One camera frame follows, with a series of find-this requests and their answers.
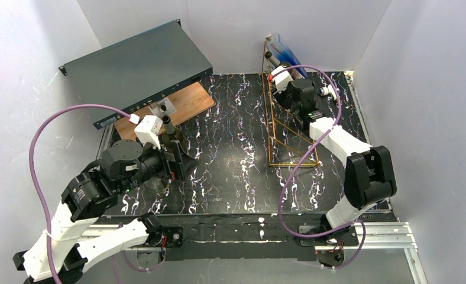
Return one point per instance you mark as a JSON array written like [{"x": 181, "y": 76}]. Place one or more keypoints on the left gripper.
[{"x": 174, "y": 160}]

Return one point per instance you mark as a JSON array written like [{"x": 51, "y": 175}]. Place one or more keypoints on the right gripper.
[{"x": 284, "y": 94}]

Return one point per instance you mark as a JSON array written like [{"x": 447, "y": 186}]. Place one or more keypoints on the dark brown wine bottle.
[{"x": 274, "y": 61}]

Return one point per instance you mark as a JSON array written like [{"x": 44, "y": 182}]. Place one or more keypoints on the blue glass bottle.
[{"x": 276, "y": 45}]

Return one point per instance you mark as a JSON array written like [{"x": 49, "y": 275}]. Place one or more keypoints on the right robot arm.
[{"x": 369, "y": 176}]

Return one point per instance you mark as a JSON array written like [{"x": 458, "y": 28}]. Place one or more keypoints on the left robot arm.
[{"x": 59, "y": 254}]

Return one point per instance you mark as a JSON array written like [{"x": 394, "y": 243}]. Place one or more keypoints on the clear round glass bottle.
[{"x": 156, "y": 185}]

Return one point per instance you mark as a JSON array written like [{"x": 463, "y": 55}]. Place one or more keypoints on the grey rack server box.
[{"x": 139, "y": 70}]

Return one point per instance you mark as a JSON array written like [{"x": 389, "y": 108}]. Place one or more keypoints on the white pipe fitting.
[{"x": 328, "y": 90}]

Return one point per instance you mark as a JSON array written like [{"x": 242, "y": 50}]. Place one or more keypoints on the wooden board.
[{"x": 189, "y": 102}]

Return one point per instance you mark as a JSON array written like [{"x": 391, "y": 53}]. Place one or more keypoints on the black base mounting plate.
[{"x": 235, "y": 236}]

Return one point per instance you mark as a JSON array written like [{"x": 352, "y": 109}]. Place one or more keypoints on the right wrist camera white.
[{"x": 280, "y": 78}]

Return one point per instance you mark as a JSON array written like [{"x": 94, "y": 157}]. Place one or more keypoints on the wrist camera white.
[
  {"x": 148, "y": 129},
  {"x": 280, "y": 78}
]

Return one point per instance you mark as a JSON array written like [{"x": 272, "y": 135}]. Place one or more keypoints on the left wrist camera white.
[{"x": 148, "y": 129}]

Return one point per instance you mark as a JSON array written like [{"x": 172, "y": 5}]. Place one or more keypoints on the gold wire wine rack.
[{"x": 288, "y": 133}]

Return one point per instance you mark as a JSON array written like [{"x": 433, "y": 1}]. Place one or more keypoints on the metal bracket with knob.
[{"x": 162, "y": 108}]

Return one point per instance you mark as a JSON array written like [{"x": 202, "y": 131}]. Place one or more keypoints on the aluminium frame rail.
[{"x": 374, "y": 235}]

